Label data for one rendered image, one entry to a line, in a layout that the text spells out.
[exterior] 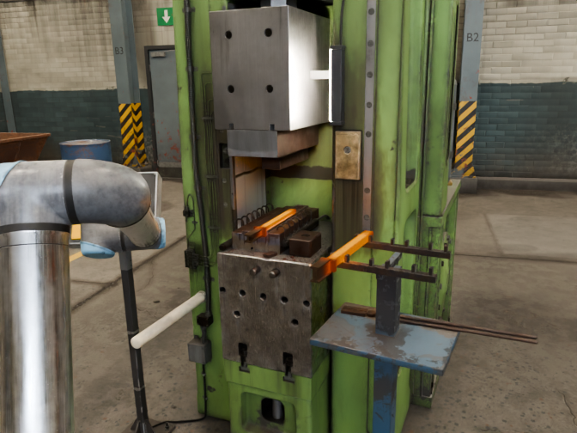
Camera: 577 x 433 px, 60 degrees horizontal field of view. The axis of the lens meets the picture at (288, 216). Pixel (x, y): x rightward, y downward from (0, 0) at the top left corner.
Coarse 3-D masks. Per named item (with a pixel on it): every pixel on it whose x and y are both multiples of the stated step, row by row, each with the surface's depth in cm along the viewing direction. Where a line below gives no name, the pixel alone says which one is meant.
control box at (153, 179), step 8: (144, 176) 194; (152, 176) 194; (160, 176) 198; (152, 184) 193; (160, 184) 198; (152, 192) 192; (160, 192) 198; (152, 200) 191; (160, 200) 197; (152, 208) 190; (160, 208) 197; (160, 216) 197; (72, 240) 187; (80, 240) 187
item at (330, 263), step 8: (368, 232) 166; (352, 240) 158; (360, 240) 158; (344, 248) 150; (352, 248) 152; (336, 256) 144; (320, 264) 135; (328, 264) 139; (336, 264) 140; (320, 272) 135; (328, 272) 139; (312, 280) 134; (320, 280) 134
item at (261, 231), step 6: (288, 210) 209; (294, 210) 210; (276, 216) 200; (282, 216) 200; (270, 222) 193; (276, 222) 195; (258, 228) 184; (264, 228) 183; (246, 234) 177; (252, 234) 177; (258, 234) 183; (264, 234) 184; (246, 240) 178; (252, 240) 178
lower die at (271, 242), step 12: (300, 204) 223; (264, 216) 212; (288, 216) 203; (300, 216) 206; (312, 216) 213; (240, 228) 196; (252, 228) 192; (288, 228) 190; (240, 240) 190; (264, 240) 186; (276, 240) 184; (264, 252) 187; (276, 252) 185
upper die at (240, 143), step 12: (228, 132) 181; (240, 132) 179; (252, 132) 177; (264, 132) 175; (276, 132) 173; (288, 132) 183; (300, 132) 192; (312, 132) 204; (228, 144) 182; (240, 144) 180; (252, 144) 178; (264, 144) 176; (276, 144) 174; (288, 144) 184; (300, 144) 194; (312, 144) 206; (252, 156) 179; (264, 156) 177; (276, 156) 176
